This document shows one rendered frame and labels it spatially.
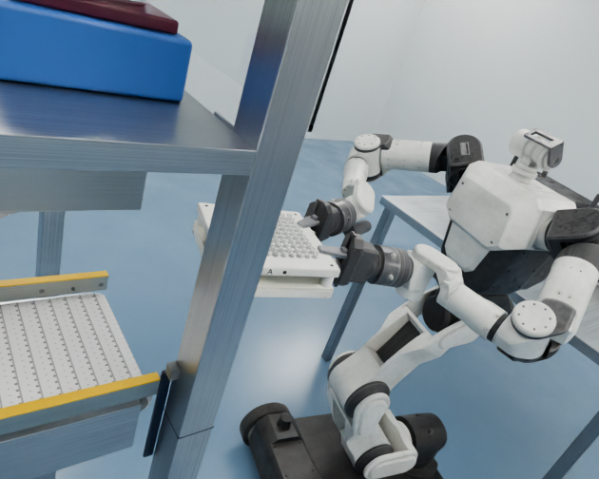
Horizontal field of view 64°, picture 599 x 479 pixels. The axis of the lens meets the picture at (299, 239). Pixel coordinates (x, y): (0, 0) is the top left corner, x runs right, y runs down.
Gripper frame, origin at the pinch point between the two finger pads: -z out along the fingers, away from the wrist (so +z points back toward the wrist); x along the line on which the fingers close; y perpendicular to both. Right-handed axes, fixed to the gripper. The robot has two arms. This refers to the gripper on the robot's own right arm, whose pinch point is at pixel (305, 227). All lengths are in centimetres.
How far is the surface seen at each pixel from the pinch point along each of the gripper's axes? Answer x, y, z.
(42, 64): -31, 4, -62
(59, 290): 14, 19, -46
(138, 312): 108, 87, 46
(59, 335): 15, 10, -51
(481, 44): -59, 113, 490
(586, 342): 14, -69, 64
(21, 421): 13, -3, -65
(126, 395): 13, -8, -52
